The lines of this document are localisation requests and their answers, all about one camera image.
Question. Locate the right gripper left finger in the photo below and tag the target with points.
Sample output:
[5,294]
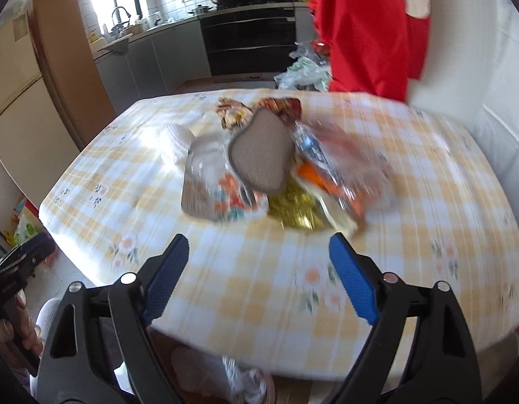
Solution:
[75,367]

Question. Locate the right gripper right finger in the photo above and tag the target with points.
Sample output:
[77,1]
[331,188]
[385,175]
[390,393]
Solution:
[419,349]

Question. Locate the clear floral plastic bottle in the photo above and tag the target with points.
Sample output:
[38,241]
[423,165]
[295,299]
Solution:
[211,190]

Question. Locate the grey shoe insole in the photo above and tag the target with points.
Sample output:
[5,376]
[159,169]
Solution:
[261,153]

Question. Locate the white green plastic bag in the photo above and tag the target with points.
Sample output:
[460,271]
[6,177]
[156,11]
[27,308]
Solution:
[247,384]

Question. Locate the dark red trash bin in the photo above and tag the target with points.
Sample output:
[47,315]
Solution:
[198,376]

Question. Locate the grey kitchen cabinet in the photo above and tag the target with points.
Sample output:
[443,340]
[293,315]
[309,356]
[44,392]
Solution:
[155,64]

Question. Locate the kitchen faucet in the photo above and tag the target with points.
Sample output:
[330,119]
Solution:
[121,19]

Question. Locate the person's left hand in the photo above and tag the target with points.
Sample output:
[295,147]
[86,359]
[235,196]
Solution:
[26,328]

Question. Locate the cream refrigerator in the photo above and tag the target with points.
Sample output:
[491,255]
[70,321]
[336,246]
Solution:
[35,146]

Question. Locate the orange white snack package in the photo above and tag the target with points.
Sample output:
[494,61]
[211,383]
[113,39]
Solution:
[347,178]

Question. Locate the white foam net sleeve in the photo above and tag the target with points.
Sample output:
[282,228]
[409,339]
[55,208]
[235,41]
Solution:
[174,142]

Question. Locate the gold foil wrapper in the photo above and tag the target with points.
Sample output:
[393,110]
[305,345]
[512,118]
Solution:
[295,208]

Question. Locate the silver blue blister wrapper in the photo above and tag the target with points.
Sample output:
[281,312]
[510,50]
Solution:
[308,144]

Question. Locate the yellow plaid tablecloth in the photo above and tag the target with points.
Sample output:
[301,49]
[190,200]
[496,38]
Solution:
[256,291]

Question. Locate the crumpled brown paper wrapper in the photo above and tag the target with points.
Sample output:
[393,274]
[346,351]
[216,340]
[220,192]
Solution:
[233,114]

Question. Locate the white green bag on floor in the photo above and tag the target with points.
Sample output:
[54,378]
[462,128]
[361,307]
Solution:
[305,74]

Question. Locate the red hanging apron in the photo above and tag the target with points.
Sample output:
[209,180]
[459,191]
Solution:
[375,46]

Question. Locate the black built-in oven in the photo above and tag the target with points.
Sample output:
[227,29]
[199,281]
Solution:
[249,36]

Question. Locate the brown wooden door frame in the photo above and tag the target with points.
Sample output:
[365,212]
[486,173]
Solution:
[68,69]

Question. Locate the white wall covering sheet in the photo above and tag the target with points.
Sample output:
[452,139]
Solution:
[471,74]

